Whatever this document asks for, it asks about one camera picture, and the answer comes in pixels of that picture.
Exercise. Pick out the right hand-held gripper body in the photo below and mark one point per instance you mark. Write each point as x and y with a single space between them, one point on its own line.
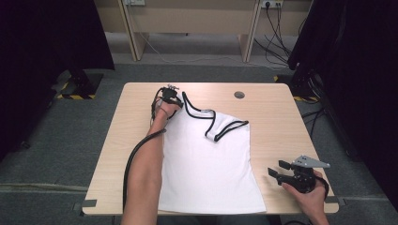
303 181

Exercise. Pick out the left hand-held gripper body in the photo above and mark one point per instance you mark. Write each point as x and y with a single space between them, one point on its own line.
170 95

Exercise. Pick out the white tank top black trim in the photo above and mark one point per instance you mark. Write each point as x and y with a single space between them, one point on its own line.
203 172

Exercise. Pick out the person's left hand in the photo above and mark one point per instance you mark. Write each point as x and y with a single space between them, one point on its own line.
165 112

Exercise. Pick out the person's right hand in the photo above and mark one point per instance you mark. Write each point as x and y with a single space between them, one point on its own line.
313 201

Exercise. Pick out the grey tape strip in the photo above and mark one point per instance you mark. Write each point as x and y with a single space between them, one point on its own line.
331 199
89 203

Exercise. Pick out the person's dark trouser legs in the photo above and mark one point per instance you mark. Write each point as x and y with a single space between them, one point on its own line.
219 220

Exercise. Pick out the beige background desk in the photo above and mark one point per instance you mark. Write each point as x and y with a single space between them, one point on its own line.
194 18

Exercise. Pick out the black stand base striped tape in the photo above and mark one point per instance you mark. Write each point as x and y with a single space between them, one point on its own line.
79 86

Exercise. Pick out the black curtain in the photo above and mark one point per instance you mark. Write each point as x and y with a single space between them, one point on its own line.
359 78
47 62

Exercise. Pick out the white wall socket with plugs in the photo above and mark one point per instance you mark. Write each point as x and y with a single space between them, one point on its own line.
271 3

